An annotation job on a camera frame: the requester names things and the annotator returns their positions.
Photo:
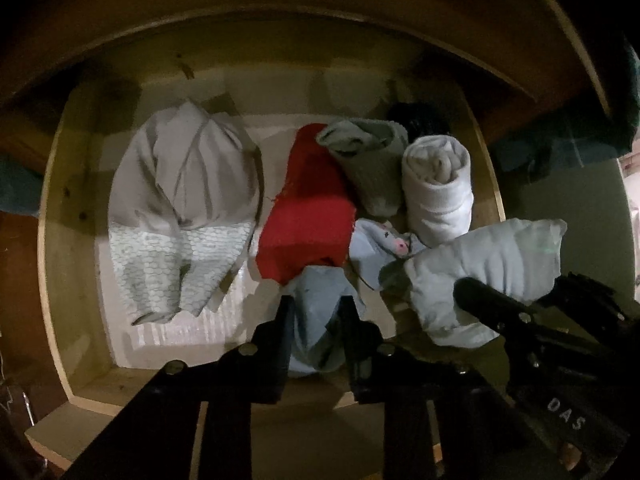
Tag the grey scale-patterned underwear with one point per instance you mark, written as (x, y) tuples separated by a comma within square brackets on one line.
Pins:
[(185, 185)]

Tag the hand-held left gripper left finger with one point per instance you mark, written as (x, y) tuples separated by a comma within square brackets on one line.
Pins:
[(280, 350)]

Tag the light blue underwear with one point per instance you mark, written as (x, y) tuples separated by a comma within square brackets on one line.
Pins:
[(315, 310)]

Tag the white underwear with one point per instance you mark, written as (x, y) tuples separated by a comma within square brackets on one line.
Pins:
[(475, 255)]

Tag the wooden drawer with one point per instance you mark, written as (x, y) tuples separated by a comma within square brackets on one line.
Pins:
[(75, 260)]

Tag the white towel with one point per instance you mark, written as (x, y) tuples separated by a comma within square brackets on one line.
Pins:
[(440, 195)]

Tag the white drawer liner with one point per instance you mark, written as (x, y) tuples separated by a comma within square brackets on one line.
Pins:
[(165, 335)]

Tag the red underwear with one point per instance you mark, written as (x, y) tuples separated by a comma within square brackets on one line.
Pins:
[(305, 210)]

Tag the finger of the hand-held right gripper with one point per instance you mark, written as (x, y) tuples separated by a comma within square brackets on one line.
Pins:
[(585, 295), (480, 295)]

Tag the dark blue lace underwear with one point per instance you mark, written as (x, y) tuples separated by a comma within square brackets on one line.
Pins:
[(415, 117)]

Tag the blue grid-lined cloth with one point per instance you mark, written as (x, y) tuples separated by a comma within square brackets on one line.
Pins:
[(575, 135)]

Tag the person's olive trouser leg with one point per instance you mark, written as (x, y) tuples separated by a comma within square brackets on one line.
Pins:
[(575, 200)]

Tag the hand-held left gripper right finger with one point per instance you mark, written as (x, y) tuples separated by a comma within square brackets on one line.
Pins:
[(350, 350)]

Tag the grey sock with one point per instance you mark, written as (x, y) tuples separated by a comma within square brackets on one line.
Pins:
[(370, 170)]

